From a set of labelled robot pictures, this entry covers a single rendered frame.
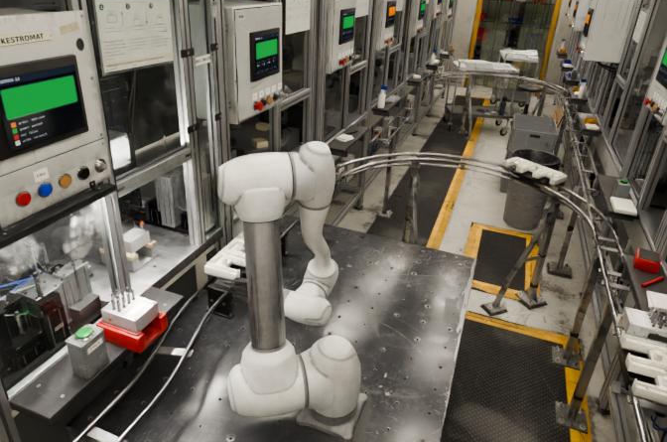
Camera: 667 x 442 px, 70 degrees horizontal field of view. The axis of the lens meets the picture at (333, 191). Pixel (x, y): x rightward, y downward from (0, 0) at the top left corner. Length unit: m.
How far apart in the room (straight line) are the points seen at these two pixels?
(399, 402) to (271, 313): 0.58
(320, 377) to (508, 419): 1.43
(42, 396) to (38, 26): 0.93
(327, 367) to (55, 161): 0.91
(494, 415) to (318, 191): 1.72
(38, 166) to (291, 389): 0.88
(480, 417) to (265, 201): 1.76
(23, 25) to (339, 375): 1.18
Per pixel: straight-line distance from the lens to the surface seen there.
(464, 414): 2.66
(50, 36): 1.37
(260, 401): 1.46
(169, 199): 2.10
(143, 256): 2.00
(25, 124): 1.31
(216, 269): 1.93
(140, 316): 1.55
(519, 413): 2.76
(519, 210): 4.33
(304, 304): 1.67
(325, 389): 1.48
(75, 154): 1.45
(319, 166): 1.28
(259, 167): 1.26
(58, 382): 1.58
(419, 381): 1.80
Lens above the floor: 1.96
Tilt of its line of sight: 25 degrees down
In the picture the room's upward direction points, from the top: 3 degrees clockwise
